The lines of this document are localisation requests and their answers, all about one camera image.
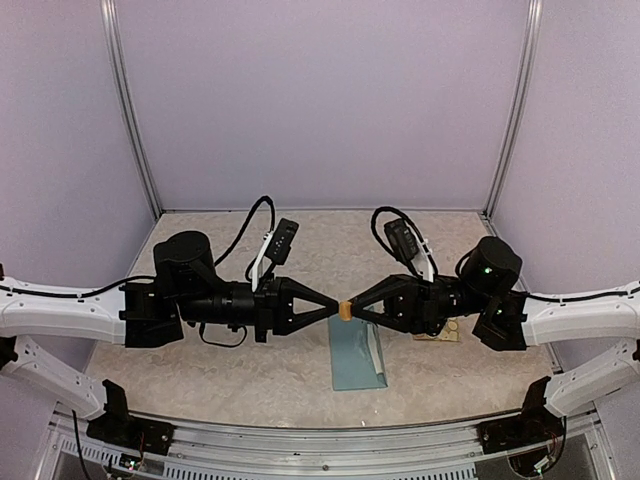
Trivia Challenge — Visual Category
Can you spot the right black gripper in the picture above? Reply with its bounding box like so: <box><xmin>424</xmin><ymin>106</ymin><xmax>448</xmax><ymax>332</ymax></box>
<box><xmin>347</xmin><ymin>274</ymin><xmax>489</xmax><ymax>336</ymax></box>

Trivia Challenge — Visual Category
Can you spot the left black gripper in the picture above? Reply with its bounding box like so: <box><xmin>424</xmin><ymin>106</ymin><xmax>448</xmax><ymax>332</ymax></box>
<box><xmin>177</xmin><ymin>272</ymin><xmax>339</xmax><ymax>344</ymax></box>

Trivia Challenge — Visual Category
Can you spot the round brown seal sticker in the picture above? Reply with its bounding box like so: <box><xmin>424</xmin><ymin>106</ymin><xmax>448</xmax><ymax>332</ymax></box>
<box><xmin>339</xmin><ymin>301</ymin><xmax>353</xmax><ymax>322</ymax></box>

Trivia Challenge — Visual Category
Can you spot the blue envelope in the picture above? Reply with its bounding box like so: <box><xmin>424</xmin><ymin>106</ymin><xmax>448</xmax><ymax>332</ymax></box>
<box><xmin>328</xmin><ymin>315</ymin><xmax>388</xmax><ymax>392</ymax></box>

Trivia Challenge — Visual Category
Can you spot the yellow paper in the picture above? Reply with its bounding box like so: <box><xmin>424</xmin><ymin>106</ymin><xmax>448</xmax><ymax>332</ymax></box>
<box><xmin>412</xmin><ymin>319</ymin><xmax>460</xmax><ymax>342</ymax></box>

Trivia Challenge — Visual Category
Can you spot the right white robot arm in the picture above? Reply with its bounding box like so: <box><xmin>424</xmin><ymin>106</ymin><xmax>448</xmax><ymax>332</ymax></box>
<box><xmin>349</xmin><ymin>236</ymin><xmax>639</xmax><ymax>444</ymax></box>

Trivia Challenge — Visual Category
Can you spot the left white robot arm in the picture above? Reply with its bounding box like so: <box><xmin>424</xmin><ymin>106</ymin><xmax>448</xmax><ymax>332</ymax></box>
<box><xmin>1</xmin><ymin>230</ymin><xmax>338</xmax><ymax>445</ymax></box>

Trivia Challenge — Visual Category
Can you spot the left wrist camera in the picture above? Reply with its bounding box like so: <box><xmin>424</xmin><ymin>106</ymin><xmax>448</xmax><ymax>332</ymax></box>
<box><xmin>265</xmin><ymin>218</ymin><xmax>299</xmax><ymax>266</ymax></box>

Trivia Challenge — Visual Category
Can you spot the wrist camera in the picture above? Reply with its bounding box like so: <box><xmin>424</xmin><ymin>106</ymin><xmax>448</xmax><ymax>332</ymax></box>
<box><xmin>265</xmin><ymin>218</ymin><xmax>299</xmax><ymax>266</ymax></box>
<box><xmin>384</xmin><ymin>218</ymin><xmax>419</xmax><ymax>264</ymax></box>

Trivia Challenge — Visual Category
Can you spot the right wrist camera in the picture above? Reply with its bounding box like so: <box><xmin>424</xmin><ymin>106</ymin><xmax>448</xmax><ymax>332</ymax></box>
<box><xmin>384</xmin><ymin>218</ymin><xmax>419</xmax><ymax>264</ymax></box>

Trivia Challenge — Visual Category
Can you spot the left camera cable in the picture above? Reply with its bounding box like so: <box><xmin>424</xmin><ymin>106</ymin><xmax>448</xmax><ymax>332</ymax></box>
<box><xmin>212</xmin><ymin>194</ymin><xmax>279</xmax><ymax>276</ymax></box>

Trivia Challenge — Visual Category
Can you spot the aluminium front rail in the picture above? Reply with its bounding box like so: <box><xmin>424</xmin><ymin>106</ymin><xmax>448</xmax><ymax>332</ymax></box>
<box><xmin>44</xmin><ymin>408</ymin><xmax>616</xmax><ymax>480</ymax></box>

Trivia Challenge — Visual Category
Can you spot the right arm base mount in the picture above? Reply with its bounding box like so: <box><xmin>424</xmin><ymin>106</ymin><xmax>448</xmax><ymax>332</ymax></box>
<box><xmin>477</xmin><ymin>414</ymin><xmax>565</xmax><ymax>454</ymax></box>

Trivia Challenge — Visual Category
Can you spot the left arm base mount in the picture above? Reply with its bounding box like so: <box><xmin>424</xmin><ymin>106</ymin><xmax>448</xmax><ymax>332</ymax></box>
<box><xmin>86</xmin><ymin>413</ymin><xmax>175</xmax><ymax>456</ymax></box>

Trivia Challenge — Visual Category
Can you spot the right aluminium corner post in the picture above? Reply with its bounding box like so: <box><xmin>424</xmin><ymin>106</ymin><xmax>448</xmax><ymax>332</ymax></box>
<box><xmin>482</xmin><ymin>0</ymin><xmax>543</xmax><ymax>225</ymax></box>

